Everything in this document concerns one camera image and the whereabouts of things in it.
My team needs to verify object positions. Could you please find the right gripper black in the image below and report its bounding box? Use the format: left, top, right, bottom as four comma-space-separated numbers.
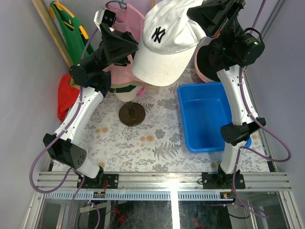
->
183, 0, 245, 49

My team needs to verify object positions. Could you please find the pink baseball cap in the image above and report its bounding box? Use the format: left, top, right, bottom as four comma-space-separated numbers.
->
103, 55, 142, 84

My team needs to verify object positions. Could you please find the pink t-shirt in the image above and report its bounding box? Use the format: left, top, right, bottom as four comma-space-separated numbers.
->
112, 4, 146, 97

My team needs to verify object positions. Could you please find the black hat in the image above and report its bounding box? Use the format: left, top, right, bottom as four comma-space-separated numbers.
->
198, 45, 220, 82

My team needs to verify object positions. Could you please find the dark green cap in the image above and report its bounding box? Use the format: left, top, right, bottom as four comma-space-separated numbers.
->
109, 85, 136, 94

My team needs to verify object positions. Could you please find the white cap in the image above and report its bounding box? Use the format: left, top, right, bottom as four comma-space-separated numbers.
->
132, 0, 206, 86

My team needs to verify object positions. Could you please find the cream foam mannequin head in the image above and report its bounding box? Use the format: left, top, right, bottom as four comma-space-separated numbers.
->
115, 86, 141, 102

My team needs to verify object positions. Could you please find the dark mannequin base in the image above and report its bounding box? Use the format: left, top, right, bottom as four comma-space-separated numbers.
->
119, 101, 145, 127

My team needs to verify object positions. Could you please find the blue plastic bin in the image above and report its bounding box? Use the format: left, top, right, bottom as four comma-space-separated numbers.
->
177, 82, 252, 154

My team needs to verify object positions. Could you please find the khaki hat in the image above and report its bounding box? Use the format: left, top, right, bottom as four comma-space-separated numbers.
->
111, 81, 159, 90

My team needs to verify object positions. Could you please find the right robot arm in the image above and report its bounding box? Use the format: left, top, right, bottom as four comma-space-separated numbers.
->
187, 0, 266, 189

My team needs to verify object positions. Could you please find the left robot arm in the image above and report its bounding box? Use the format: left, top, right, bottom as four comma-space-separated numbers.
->
43, 23, 138, 188

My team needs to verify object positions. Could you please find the green tank top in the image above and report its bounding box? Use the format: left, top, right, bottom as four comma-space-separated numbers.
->
50, 1, 88, 63

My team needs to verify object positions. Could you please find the red cloth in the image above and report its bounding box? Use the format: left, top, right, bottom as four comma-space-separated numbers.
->
57, 73, 80, 122

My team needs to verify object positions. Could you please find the yellow hanger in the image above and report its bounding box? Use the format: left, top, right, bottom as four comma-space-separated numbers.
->
49, 0, 89, 40

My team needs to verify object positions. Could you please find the wooden clothes rack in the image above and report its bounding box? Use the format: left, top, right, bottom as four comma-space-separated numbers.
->
32, 0, 160, 93

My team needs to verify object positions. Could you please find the floral table mat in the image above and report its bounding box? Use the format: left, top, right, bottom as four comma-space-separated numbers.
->
51, 67, 271, 173

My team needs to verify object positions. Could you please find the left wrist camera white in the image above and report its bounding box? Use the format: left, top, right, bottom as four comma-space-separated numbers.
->
93, 8, 116, 31

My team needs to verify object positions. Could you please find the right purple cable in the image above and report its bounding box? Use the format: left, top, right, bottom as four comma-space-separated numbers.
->
231, 0, 292, 219

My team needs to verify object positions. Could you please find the aluminium rail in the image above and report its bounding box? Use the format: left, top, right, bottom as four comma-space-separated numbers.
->
44, 172, 292, 201

